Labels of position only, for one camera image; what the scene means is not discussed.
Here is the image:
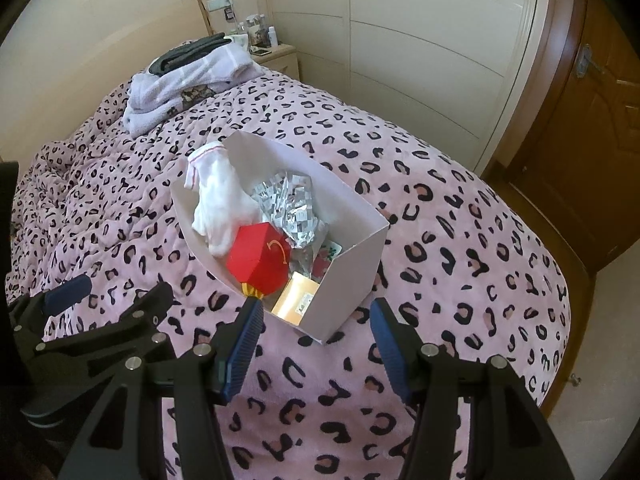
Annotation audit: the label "red green printed packet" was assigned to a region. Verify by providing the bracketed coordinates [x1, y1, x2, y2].
[312, 240, 344, 281]

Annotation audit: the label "metal door handle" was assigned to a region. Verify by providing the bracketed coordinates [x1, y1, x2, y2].
[575, 45, 598, 78]

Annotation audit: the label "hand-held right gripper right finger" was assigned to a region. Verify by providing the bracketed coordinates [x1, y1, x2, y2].
[370, 297, 571, 480]

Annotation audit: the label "dark grey garment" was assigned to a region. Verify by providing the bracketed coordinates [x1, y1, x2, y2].
[149, 32, 233, 75]

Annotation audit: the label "silver checkered foil bag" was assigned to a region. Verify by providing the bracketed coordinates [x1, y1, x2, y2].
[250, 170, 331, 251]

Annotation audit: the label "pink leopard print blanket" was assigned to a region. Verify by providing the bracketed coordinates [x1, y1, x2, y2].
[5, 40, 573, 480]

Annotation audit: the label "red box with yellow feet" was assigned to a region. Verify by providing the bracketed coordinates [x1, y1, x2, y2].
[226, 224, 292, 301]

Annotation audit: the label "brown wooden door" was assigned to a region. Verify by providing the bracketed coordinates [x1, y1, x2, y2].
[495, 0, 640, 276]

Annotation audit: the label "beige nightstand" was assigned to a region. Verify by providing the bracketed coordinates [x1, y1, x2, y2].
[250, 42, 301, 82]

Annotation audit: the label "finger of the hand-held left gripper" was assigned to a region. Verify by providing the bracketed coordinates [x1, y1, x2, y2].
[7, 275, 93, 361]
[82, 282, 176, 361]

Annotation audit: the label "cream wardrobe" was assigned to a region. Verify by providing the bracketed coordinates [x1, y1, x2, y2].
[260, 0, 551, 176]

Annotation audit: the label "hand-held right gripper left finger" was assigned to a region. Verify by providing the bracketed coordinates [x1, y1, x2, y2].
[57, 300, 266, 480]

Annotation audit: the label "white paper box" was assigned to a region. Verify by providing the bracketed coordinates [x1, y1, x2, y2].
[170, 131, 391, 346]

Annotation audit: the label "beige headboard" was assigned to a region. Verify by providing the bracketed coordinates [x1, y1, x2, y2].
[0, 0, 211, 161]

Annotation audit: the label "white cloth glove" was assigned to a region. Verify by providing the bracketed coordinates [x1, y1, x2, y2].
[186, 142, 261, 256]

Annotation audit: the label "folded lilac towels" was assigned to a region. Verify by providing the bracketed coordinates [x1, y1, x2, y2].
[123, 45, 266, 137]

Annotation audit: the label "orange carton box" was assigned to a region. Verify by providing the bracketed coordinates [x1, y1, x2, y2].
[272, 272, 322, 326]

